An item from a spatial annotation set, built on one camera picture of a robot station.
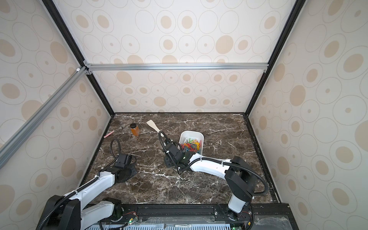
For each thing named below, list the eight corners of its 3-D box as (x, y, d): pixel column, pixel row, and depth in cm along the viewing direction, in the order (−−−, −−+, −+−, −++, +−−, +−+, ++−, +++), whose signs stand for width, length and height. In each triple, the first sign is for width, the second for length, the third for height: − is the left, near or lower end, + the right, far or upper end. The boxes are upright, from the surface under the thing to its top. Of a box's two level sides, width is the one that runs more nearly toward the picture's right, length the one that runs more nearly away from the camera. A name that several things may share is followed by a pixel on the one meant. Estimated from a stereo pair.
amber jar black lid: (133, 136, 108) (129, 127, 100) (134, 131, 111) (130, 122, 103) (139, 136, 108) (135, 127, 100) (140, 131, 111) (136, 122, 103)
